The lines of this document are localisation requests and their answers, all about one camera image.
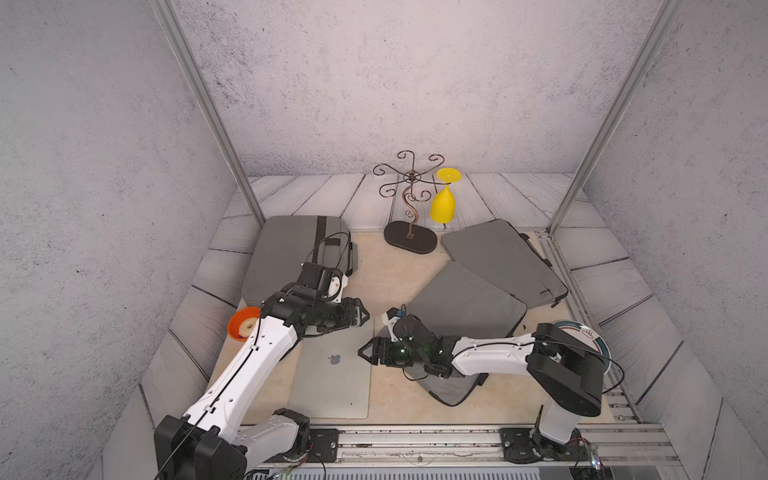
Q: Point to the aluminium front rail frame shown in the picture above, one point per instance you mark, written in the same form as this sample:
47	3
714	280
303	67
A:
619	451

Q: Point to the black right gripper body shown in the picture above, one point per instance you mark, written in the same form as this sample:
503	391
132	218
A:
395	354

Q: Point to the patterned plate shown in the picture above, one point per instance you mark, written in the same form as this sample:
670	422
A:
587	336

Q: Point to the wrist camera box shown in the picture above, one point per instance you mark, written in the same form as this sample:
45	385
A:
320	283
390	319

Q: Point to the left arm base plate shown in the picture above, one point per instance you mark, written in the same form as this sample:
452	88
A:
314	445

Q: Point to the aluminium corner post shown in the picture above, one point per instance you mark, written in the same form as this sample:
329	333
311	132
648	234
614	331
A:
658	31
167	18

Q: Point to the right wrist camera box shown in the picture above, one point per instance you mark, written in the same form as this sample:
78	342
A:
390	319

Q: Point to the left aluminium corner post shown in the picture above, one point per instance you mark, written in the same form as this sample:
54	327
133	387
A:
167	18

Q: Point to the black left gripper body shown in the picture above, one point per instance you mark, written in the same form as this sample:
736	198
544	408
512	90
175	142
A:
340	315

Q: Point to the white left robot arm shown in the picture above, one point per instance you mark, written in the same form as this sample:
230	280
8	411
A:
209	441

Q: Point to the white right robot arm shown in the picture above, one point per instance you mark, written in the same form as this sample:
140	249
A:
570	369

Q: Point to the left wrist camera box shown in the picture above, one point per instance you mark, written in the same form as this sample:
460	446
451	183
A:
320	283

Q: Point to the right aluminium corner post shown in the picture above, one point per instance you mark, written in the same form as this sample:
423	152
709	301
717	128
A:
658	31

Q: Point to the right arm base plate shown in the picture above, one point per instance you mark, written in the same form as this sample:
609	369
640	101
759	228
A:
527	446

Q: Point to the yellow plastic goblet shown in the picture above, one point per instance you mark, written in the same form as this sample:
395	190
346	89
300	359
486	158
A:
444	204

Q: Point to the silver apple laptop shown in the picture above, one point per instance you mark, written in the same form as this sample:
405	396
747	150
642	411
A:
331	380

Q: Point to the grey laptop sleeve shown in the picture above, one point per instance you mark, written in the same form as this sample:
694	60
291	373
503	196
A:
457	302
505	257

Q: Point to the orange bowl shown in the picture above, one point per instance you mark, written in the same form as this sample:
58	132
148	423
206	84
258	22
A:
242	324

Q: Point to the brown wire cup stand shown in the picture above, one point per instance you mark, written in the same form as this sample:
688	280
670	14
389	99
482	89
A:
407	234

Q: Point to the grey laptop bag with strap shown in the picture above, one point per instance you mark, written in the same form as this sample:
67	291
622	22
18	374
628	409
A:
285	242

